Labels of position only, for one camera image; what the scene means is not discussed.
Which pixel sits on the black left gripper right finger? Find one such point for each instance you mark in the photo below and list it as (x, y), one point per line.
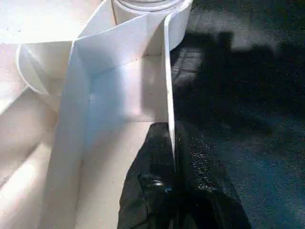
(209, 195)

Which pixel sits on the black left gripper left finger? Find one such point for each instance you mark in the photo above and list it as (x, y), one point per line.
(150, 191)

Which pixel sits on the white plastic table top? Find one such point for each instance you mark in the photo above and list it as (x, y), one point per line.
(71, 119)

